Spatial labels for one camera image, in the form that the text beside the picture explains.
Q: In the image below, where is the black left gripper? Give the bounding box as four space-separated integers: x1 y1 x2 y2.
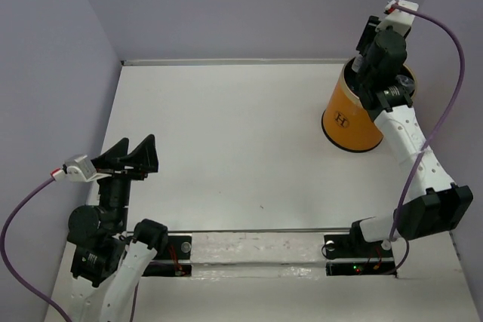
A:
94 131 160 229

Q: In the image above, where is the clear plastic bottle no label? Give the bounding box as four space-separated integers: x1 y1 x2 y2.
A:
396 74 416 94

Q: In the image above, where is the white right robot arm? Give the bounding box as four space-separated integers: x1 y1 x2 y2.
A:
347 16 473 256

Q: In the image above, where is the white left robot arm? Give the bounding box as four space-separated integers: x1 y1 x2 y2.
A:
63 134 168 321

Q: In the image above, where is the orange cylindrical bin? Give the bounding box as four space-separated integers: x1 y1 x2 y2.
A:
321 56 419 154

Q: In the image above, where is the silver bolt left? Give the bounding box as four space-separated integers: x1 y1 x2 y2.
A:
181 242 192 253

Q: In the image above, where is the silver bolt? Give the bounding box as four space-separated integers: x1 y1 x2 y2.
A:
181 242 192 253
325 240 335 252

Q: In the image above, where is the silver bolt right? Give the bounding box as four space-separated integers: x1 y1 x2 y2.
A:
325 240 335 252

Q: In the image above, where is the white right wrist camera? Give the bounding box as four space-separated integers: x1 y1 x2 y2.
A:
376 0 419 37

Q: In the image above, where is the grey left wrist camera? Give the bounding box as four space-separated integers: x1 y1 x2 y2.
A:
51 155 100 182

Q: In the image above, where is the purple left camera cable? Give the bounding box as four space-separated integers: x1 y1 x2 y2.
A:
0 175 72 321

